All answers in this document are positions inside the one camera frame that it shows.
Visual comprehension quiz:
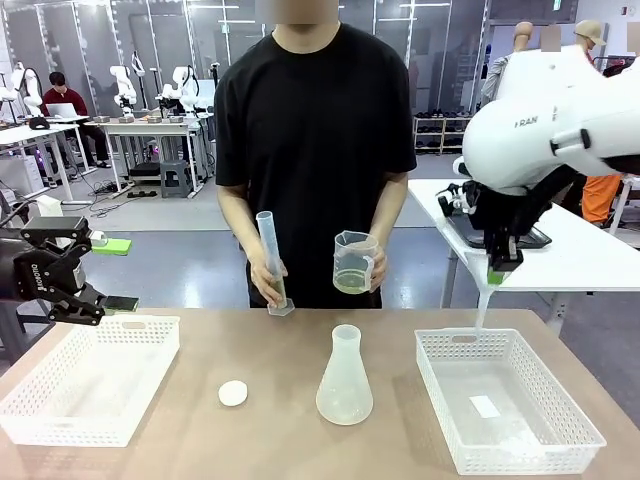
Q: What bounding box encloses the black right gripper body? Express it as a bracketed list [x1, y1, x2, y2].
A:
[479, 183, 547, 247]

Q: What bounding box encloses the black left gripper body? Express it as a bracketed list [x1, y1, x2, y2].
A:
[0, 234, 89, 306]

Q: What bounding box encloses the white basket with label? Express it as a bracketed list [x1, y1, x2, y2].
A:
[413, 327, 608, 476]

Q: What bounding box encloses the clear plastic measuring beaker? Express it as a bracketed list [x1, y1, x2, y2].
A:
[332, 230, 380, 295]

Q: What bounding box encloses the clear plastic graduated cylinder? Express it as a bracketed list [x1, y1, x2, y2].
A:
[255, 210, 295, 317]

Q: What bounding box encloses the translucent plastic conical flask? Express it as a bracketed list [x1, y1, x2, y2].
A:
[315, 323, 375, 426]

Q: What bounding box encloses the person's right forearm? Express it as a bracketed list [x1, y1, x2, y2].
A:
[216, 182, 271, 271]

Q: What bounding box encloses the person's left hand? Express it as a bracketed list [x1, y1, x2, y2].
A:
[367, 247, 390, 295]

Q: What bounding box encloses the person's right hand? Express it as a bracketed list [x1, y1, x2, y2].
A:
[247, 256, 290, 307]

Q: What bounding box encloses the black plastic tray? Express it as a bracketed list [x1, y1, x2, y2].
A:
[439, 199, 553, 250]

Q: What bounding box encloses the white basket without label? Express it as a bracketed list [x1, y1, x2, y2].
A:
[0, 314, 181, 448]

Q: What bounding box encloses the mannequin with orange trousers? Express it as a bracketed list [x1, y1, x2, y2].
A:
[581, 174, 625, 227]

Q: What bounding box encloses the white desk with laptop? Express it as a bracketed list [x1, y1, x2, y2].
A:
[0, 119, 94, 206]

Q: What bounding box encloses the wooden shoe shelf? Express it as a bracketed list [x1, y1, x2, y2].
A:
[413, 107, 474, 154]

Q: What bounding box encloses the silver laptop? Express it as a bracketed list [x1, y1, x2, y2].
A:
[46, 102, 87, 120]

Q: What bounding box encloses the grey plastic step stool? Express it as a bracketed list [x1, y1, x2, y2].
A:
[159, 160, 194, 200]

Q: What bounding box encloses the seated person in red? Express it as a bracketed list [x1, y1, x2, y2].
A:
[40, 71, 112, 169]

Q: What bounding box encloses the white rectangular label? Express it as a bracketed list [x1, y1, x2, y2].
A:
[469, 394, 501, 419]

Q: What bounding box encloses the white desk with metal trays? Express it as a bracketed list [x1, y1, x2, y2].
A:
[84, 117, 216, 199]

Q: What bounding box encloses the round white flask cap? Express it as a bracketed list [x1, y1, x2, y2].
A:
[218, 379, 249, 409]

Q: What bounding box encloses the mannequin in grey shirt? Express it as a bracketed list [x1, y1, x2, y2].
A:
[482, 20, 536, 107]

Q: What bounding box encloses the mannequin in orange robe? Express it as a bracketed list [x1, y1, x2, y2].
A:
[573, 19, 609, 65]

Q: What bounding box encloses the person in black t-shirt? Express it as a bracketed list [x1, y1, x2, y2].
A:
[214, 0, 419, 309]

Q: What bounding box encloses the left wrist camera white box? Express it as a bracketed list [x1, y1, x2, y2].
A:
[36, 194, 65, 219]

